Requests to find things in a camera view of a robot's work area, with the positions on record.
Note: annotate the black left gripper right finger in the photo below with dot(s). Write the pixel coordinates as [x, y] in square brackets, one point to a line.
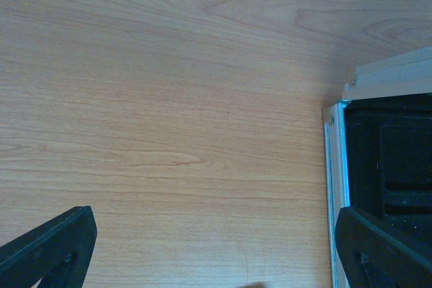
[374, 253]

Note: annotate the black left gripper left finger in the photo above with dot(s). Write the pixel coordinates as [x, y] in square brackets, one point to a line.
[54, 254]

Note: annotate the aluminium poker case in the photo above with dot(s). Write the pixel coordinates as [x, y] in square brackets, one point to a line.
[378, 148]

